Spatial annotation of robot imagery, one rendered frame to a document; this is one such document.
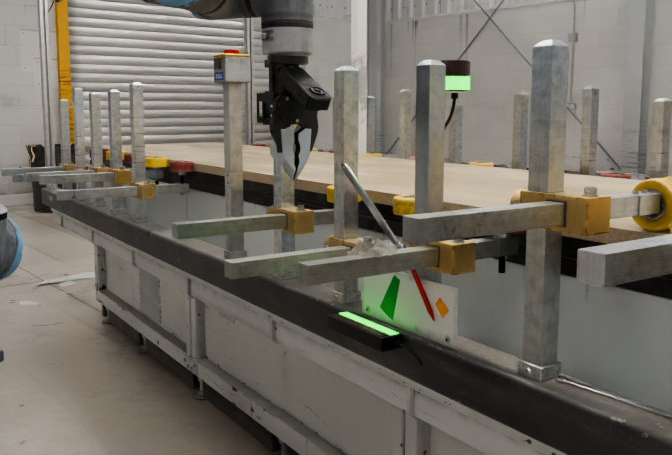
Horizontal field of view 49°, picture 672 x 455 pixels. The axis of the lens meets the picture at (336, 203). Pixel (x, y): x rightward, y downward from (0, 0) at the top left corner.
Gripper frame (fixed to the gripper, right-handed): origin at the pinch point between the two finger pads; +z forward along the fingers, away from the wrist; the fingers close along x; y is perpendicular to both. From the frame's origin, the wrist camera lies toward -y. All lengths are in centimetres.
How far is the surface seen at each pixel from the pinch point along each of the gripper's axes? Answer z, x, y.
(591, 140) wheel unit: -1, -126, 31
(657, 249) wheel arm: 2, 5, -71
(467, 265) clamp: 14.1, -17.0, -25.3
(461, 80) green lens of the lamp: -15.7, -20.6, -19.3
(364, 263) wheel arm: 12.3, 1.0, -21.4
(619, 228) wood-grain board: 8, -34, -41
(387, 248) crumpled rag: 10.5, -3.5, -21.4
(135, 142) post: 0, -19, 132
